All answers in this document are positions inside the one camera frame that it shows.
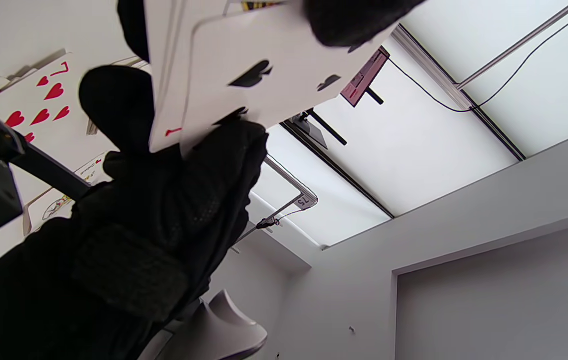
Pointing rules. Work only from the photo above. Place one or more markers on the person's left hand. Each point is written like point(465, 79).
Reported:
point(353, 22)

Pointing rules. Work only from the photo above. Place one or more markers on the person's right hand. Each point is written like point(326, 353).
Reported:
point(139, 240)

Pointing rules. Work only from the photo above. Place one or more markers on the deck of playing cards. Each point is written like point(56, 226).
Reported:
point(274, 50)

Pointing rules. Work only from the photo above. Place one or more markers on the coloured joker playing card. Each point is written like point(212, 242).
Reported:
point(49, 207)

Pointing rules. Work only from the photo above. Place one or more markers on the pile of hearts cards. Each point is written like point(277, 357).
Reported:
point(39, 100)

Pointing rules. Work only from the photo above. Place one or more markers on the pile of diamonds cards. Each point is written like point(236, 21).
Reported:
point(136, 63)

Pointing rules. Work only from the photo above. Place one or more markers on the black equipment stand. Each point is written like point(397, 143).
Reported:
point(321, 131)

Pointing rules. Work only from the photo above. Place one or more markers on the grey right hand controller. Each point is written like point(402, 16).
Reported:
point(229, 330)

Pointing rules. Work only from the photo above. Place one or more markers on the aluminium frame with tag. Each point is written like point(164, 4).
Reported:
point(293, 187)

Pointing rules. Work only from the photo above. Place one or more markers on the aluminium rig frame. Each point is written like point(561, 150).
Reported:
point(518, 45)

